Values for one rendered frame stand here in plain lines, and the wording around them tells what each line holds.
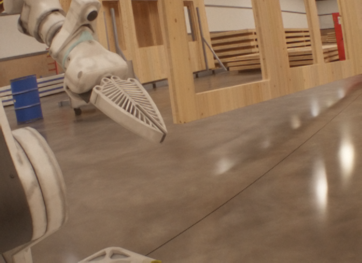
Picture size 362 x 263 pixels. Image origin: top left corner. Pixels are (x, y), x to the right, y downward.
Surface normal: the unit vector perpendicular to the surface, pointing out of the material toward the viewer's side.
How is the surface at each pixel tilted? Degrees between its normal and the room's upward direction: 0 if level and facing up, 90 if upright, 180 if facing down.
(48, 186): 91
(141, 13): 90
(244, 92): 90
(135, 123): 105
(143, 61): 90
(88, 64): 44
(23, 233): 117
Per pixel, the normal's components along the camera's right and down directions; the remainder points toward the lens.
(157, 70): 0.79, -0.02
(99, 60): 0.44, -0.68
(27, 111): 0.35, 0.10
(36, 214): 0.76, 0.30
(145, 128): -0.25, 0.48
